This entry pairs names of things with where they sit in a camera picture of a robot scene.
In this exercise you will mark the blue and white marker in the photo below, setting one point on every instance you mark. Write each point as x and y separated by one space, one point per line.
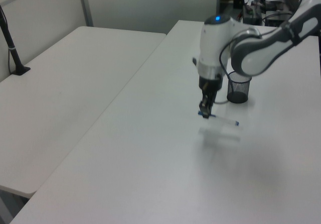
225 120

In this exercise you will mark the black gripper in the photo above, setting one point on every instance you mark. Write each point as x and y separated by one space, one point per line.
210 84

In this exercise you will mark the grey partition frame post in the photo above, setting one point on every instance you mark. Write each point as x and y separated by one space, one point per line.
85 4

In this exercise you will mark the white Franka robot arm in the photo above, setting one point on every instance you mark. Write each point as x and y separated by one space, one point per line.
253 55

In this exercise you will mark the black camera stand pole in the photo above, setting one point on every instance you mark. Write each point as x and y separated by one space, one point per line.
11 48

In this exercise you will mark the black electronic device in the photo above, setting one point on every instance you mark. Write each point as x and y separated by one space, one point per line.
251 14

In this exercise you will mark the black keyboard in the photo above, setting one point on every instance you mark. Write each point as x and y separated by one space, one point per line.
291 0

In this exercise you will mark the black mesh pen cup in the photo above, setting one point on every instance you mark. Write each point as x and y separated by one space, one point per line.
238 89

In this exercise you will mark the white side table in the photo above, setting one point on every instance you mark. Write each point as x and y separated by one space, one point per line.
62 96

